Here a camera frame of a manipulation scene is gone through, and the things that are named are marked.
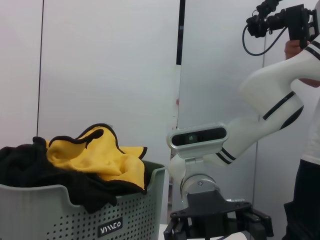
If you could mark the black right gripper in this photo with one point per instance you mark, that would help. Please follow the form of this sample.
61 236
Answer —
207 215

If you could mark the person's forearm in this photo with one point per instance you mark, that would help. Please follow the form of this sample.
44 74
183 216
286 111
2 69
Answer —
311 82

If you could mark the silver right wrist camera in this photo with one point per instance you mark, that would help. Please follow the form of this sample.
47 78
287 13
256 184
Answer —
197 138

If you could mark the person's hand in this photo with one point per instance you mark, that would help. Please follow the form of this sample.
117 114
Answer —
292 50

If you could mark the black video camera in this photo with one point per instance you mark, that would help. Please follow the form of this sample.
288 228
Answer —
295 22

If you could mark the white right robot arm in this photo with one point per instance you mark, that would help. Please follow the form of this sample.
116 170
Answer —
270 80

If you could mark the grey-green perforated storage basket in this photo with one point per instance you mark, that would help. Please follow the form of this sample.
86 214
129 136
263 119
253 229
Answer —
37 212

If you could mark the yellow towel with black trim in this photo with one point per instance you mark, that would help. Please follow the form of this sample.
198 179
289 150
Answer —
100 155

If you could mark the person's black trousers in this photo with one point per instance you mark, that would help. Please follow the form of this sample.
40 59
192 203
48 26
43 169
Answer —
307 200

